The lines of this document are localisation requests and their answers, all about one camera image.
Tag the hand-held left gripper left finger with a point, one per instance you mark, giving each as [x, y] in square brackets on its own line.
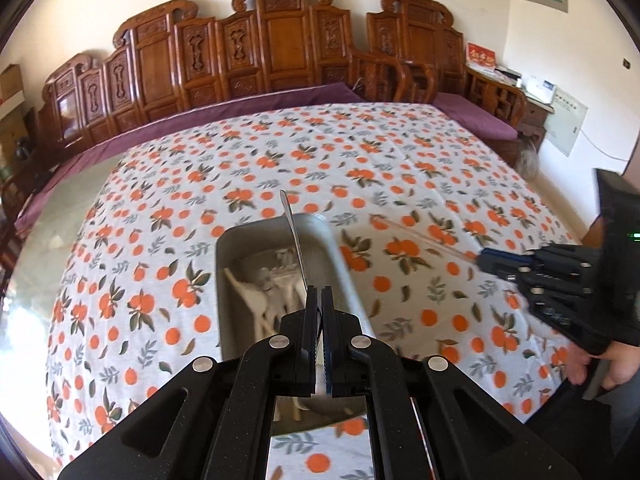
[311, 320]

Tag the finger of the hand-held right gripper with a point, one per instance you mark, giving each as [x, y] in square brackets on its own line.
[505, 255]
[505, 272]

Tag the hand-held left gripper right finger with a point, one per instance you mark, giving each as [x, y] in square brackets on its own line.
[328, 320]

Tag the grey metal tray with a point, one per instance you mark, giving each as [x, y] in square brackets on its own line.
[345, 280]

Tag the steel table knife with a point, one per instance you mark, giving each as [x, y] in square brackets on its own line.
[295, 245]

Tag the person's right hand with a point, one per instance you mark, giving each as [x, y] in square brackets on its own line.
[622, 365]

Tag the grey fluffy thing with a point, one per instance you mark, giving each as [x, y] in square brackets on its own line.
[529, 160]

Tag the wooden side table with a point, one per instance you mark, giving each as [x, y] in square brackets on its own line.
[534, 117]

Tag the short purple seat cushion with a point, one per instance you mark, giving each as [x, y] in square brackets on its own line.
[475, 115]

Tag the orange print tablecloth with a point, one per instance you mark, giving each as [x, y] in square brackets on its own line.
[175, 240]

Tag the white and blue box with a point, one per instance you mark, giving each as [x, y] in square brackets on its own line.
[541, 89]

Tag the flat white box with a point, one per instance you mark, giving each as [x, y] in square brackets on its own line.
[509, 74]

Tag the red box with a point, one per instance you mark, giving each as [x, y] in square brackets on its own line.
[481, 56]

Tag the carved wooden sofa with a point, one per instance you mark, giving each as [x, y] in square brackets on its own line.
[415, 30]

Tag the long purple seat cushion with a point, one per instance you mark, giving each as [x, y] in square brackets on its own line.
[150, 132]

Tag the long carved wooden bench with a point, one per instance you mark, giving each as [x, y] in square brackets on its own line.
[280, 45]

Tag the dark wooden chair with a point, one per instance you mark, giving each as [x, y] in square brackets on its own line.
[15, 190]

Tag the cardboard boxes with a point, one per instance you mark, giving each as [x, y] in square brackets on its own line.
[11, 85]

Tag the white wall paper sheet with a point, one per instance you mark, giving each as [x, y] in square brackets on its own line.
[565, 125]

